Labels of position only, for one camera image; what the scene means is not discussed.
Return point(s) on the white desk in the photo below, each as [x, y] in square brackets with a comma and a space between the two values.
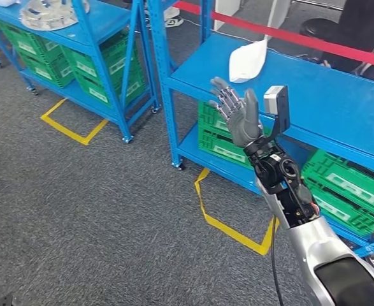
[226, 12]

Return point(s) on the black round stool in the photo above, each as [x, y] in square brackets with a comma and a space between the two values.
[317, 27]

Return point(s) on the blue metal shelf rack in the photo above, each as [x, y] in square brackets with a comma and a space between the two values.
[317, 93]
[106, 17]

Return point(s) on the silver wheel hubcap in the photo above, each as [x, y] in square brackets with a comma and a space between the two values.
[49, 14]

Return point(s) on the white plastic mirror cover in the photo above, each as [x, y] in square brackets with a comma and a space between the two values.
[247, 61]

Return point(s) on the person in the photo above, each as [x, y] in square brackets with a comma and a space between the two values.
[362, 29]

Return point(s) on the red barrier belt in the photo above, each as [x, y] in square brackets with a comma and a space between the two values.
[285, 36]

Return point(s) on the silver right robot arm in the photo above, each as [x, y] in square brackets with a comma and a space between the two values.
[317, 253]

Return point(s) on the green plastic crate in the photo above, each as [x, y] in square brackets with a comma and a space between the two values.
[110, 67]
[349, 190]
[215, 145]
[33, 55]

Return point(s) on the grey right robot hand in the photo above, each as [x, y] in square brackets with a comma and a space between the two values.
[242, 122]

